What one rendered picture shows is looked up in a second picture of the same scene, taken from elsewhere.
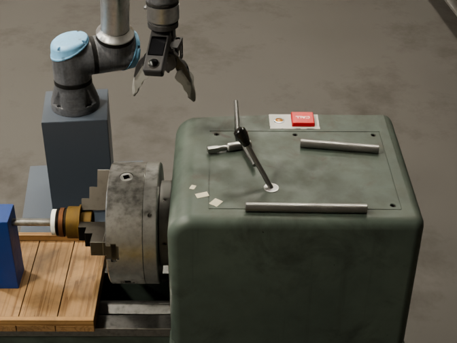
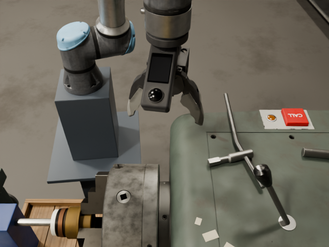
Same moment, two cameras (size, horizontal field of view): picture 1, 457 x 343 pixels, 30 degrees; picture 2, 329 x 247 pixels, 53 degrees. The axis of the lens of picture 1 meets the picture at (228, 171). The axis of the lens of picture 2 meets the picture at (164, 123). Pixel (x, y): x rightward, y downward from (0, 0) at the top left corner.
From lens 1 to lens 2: 144 cm
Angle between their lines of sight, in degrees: 11
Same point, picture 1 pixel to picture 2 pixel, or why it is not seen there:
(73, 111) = (80, 90)
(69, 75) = (74, 62)
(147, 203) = (146, 232)
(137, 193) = (136, 220)
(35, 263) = (49, 233)
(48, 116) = (60, 94)
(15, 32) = (67, 7)
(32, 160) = not seen: hidden behind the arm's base
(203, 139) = (201, 144)
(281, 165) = (289, 184)
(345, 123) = not seen: outside the picture
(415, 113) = (288, 55)
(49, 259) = not seen: hidden behind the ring
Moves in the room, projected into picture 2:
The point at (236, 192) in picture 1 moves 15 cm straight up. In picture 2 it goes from (249, 231) to (265, 191)
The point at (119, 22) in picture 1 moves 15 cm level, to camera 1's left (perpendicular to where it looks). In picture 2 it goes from (115, 15) to (68, 15)
